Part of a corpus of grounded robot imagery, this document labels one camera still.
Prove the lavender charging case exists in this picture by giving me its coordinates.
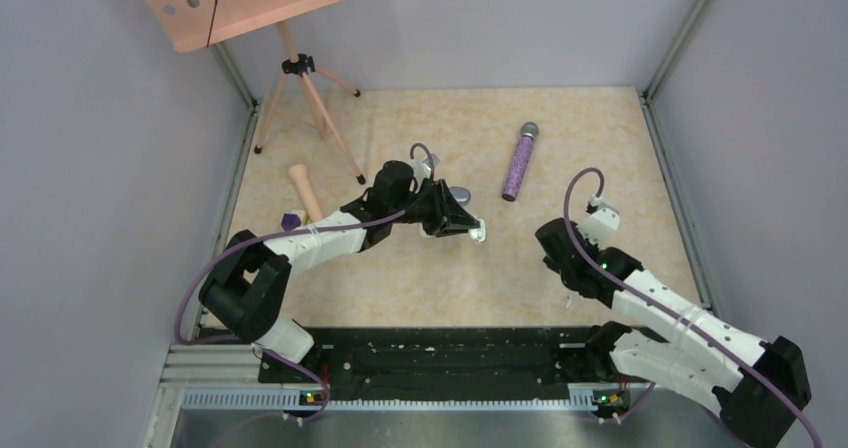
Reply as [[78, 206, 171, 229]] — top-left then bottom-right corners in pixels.
[[451, 186, 471, 206]]

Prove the purple glitter microphone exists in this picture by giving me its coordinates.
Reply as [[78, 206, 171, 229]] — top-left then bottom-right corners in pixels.
[[501, 122, 540, 202]]

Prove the white earbud case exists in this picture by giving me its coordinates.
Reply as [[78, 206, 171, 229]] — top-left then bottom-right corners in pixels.
[[468, 218, 487, 243]]

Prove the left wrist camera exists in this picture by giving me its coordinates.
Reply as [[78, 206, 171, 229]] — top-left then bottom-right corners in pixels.
[[409, 157, 440, 181]]

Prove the small purple block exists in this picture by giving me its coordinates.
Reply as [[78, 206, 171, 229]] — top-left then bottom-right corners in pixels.
[[280, 211, 306, 231]]

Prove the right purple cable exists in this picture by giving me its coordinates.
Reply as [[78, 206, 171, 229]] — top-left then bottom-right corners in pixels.
[[563, 167, 824, 448]]

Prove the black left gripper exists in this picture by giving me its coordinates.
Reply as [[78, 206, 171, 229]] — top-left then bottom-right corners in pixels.
[[389, 178, 479, 237]]

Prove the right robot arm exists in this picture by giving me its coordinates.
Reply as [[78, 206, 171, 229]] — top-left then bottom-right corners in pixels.
[[535, 218, 811, 447]]

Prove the pink music stand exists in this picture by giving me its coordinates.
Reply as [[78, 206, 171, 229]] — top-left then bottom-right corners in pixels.
[[121, 0, 384, 186]]

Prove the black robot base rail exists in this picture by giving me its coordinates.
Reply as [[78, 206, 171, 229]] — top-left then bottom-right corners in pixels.
[[195, 325, 654, 407]]

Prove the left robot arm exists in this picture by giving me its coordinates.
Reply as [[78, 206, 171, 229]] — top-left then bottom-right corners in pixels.
[[198, 160, 486, 382]]

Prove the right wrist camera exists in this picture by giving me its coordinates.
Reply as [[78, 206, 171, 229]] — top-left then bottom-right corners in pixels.
[[577, 195, 621, 247]]

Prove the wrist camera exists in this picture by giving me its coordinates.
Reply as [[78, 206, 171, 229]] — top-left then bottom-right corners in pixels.
[[577, 195, 621, 247], [409, 157, 440, 181]]

